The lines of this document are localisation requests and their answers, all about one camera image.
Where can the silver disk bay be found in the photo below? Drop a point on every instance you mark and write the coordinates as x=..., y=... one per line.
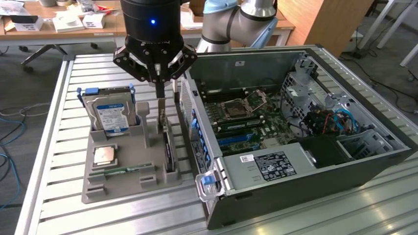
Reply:
x=366, y=147

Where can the black open PC case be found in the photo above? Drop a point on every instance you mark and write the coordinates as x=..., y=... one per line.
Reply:
x=294, y=195

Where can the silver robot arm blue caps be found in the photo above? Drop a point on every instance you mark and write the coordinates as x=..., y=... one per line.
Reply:
x=218, y=29

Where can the silver CPU chip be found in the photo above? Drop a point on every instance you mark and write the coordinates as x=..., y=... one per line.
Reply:
x=104, y=155

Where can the white paper stack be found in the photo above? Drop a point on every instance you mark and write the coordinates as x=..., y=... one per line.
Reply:
x=193, y=22

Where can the green motherboard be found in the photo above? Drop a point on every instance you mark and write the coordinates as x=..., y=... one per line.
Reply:
x=271, y=122

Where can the white table frame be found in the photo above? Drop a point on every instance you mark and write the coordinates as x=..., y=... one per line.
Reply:
x=408, y=57

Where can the grey power supply unit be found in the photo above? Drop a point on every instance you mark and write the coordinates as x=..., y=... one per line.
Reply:
x=261, y=166

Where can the silver chipset heatsink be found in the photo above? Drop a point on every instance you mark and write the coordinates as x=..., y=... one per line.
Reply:
x=271, y=142

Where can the tape roll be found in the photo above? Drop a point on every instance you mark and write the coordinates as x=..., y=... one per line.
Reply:
x=62, y=3

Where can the CPU socket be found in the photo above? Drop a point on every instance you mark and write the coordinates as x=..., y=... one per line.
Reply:
x=233, y=110

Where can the open white box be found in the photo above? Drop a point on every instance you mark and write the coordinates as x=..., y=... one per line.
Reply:
x=68, y=27

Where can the white labelled box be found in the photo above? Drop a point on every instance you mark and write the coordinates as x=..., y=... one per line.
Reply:
x=95, y=22

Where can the wooden office desk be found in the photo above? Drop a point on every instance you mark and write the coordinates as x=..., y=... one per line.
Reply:
x=48, y=35
x=286, y=24

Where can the small white device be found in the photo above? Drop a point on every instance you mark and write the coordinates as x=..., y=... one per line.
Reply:
x=355, y=41

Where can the grey plastic parts rack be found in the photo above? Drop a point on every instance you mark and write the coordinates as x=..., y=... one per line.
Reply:
x=130, y=151

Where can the metal socket cover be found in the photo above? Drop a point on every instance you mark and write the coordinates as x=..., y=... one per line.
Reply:
x=258, y=98

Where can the graphics card with metal bracket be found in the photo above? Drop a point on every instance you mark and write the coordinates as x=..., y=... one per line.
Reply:
x=169, y=147

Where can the loose printed papers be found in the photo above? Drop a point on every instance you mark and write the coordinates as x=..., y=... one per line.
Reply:
x=10, y=9

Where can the silver metal drive cage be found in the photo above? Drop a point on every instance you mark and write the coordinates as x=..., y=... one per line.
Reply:
x=303, y=98

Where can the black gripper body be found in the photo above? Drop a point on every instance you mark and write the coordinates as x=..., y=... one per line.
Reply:
x=150, y=14

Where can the brown wooden cabinet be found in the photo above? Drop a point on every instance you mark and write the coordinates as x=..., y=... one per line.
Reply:
x=326, y=24

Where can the blue expansion slot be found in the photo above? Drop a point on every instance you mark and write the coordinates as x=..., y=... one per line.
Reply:
x=235, y=140

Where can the white box with black lid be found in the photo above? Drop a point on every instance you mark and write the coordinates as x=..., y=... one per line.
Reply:
x=30, y=27

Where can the hard disk with blue carrier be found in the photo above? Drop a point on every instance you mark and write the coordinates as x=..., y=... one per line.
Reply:
x=110, y=115

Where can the grey cup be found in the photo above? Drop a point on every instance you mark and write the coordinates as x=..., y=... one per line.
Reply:
x=47, y=3

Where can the green RAM stick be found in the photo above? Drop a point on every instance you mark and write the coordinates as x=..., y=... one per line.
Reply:
x=124, y=169

